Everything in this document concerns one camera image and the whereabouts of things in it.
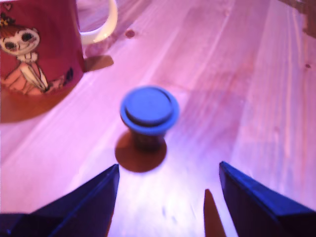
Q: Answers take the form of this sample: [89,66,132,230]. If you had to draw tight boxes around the red cartoon mug white handle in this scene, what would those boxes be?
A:
[0,0,119,96]

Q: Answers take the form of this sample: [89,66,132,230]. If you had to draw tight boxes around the dark grey coffee capsule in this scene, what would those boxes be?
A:
[120,85,180,152]

